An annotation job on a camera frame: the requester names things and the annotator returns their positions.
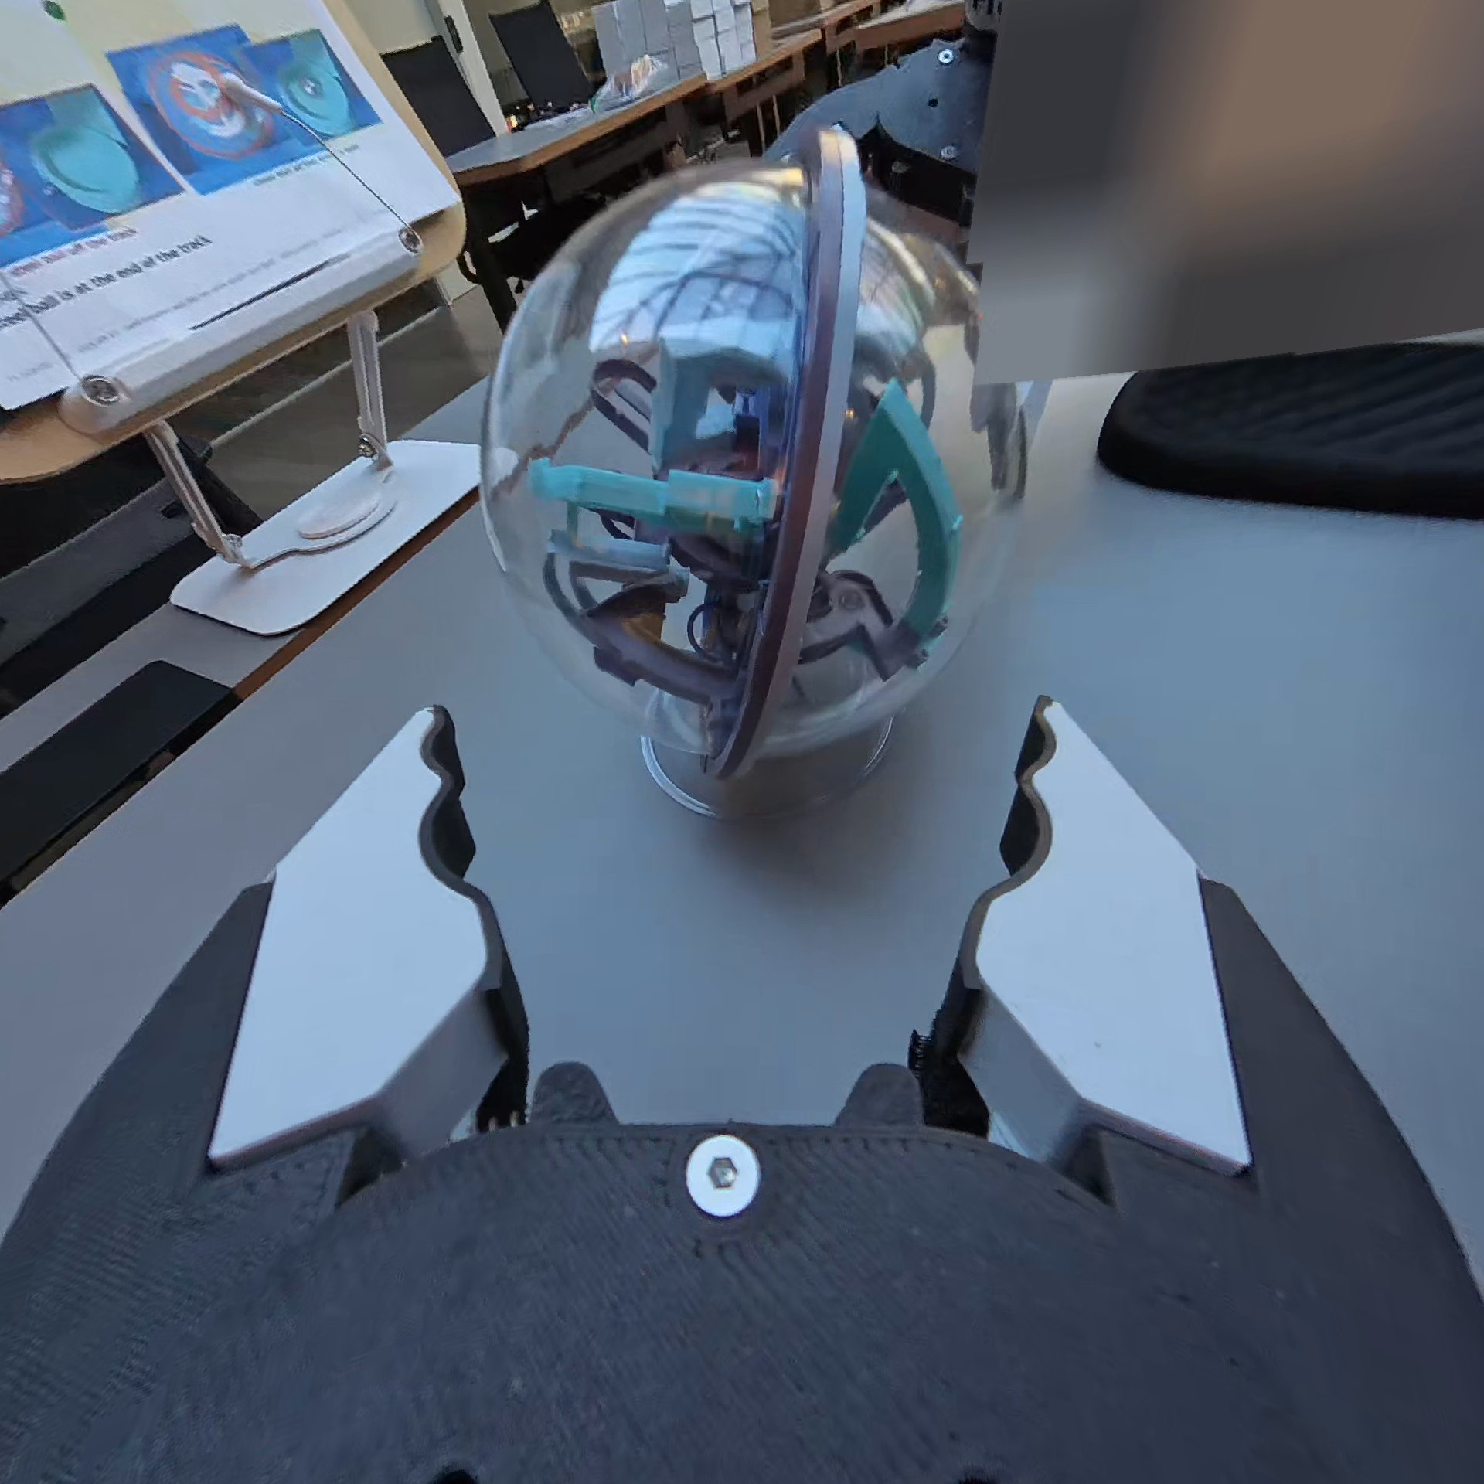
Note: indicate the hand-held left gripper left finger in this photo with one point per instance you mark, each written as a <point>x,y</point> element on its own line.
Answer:
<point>359,973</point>

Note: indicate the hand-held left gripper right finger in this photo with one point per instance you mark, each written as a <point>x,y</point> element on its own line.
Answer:
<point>1113,986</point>

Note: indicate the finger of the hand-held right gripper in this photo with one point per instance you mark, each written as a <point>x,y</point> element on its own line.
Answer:
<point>800,136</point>
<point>1035,404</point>

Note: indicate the clear plastic maze ball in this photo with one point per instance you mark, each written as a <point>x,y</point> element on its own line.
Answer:
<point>696,381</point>

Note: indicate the clear plastic ball stand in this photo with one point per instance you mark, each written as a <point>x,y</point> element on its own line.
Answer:
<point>765,788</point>

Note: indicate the stack of grey boxes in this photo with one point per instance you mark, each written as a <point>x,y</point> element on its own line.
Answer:
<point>684,28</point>

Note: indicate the wooden edged office desk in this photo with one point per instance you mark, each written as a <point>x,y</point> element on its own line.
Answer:
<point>557,155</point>

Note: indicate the black padded wrist rest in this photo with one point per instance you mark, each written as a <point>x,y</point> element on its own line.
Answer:
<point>1299,429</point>

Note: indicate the white document stand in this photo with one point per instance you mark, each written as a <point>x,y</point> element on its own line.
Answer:
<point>325,567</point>

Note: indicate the printed instruction sheet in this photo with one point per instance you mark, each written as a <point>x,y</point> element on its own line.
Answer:
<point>173,231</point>

